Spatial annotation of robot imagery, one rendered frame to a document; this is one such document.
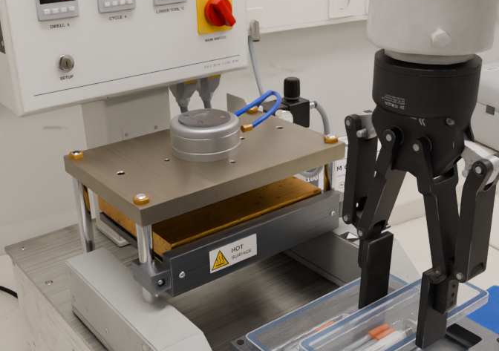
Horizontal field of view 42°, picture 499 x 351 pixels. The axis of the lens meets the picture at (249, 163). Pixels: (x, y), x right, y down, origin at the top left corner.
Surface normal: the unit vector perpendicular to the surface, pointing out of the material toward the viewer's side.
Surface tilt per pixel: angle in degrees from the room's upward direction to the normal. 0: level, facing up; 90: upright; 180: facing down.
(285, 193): 0
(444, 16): 89
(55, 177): 90
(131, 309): 0
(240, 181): 90
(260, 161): 0
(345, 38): 90
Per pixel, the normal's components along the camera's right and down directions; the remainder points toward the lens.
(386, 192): 0.59, 0.55
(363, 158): 0.62, 0.34
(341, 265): -0.79, 0.25
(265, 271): -0.03, -0.92
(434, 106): -0.04, 0.40
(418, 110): -0.36, 0.37
